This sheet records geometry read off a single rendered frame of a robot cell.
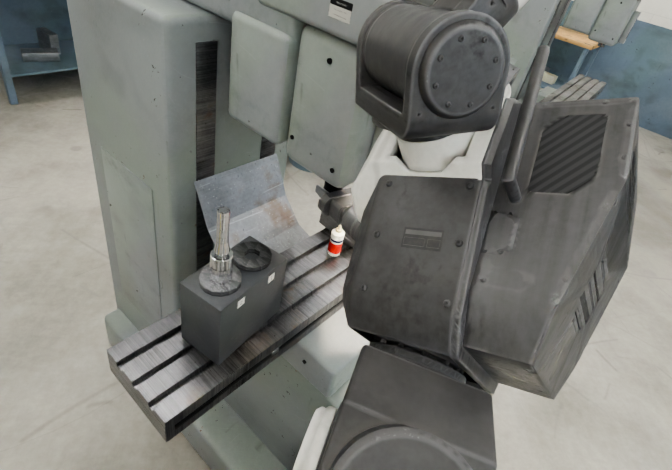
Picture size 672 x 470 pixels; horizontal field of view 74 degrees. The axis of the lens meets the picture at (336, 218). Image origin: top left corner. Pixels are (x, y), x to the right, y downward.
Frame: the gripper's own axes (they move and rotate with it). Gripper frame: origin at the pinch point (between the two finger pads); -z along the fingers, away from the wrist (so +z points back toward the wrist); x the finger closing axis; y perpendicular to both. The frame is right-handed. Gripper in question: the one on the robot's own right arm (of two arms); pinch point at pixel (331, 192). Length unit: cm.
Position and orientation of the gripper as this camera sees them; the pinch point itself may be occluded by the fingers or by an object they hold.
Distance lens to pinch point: 114.6
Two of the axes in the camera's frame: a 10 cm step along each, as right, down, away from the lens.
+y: -1.8, 7.9, 5.8
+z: 5.5, 5.7, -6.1
